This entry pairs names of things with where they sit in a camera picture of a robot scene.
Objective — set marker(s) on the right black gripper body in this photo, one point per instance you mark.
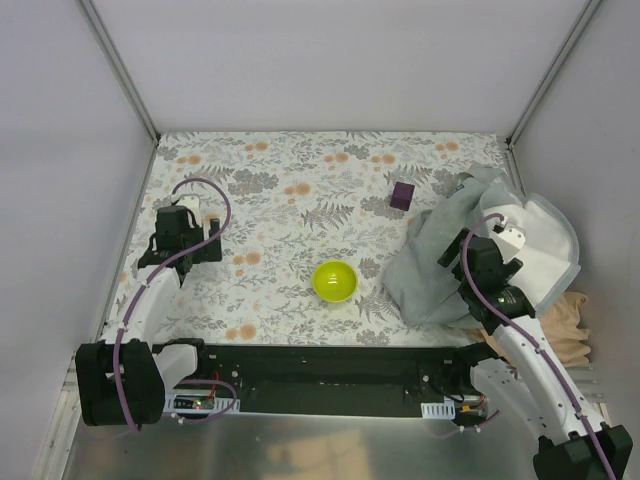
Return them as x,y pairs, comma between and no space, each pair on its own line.
480,255

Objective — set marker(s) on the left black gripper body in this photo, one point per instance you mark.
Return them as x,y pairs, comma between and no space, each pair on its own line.
185,255

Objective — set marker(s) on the grey sweatshirt cloth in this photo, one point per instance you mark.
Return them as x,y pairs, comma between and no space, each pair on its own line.
424,291

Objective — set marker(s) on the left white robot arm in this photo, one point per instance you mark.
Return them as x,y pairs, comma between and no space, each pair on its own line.
120,380

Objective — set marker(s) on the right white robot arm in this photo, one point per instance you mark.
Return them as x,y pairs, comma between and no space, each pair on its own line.
531,387

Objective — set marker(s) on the beige cloth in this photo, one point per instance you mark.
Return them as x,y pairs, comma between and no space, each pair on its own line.
561,326

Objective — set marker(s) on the white towel grey trim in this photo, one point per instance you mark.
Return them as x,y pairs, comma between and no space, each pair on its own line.
550,255

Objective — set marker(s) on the purple cube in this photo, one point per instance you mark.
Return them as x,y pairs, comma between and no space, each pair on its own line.
402,196

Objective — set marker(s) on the floral tablecloth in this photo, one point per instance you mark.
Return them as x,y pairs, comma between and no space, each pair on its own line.
295,201

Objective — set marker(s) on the yellow-green bowl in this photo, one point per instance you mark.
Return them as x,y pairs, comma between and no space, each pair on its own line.
335,281

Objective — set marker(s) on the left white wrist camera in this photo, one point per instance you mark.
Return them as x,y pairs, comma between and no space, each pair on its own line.
193,203

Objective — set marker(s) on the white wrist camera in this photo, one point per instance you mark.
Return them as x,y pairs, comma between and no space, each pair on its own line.
193,203
509,239

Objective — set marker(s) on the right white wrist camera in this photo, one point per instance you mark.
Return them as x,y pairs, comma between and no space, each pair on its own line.
509,239

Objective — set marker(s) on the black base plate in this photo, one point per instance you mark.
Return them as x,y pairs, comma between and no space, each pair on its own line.
337,381

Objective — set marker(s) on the left aluminium frame post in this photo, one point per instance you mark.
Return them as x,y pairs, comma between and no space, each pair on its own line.
118,68

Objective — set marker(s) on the aluminium frame post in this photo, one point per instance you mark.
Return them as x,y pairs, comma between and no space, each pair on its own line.
566,49
118,68

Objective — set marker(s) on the right aluminium frame post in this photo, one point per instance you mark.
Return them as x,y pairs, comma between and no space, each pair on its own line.
566,49

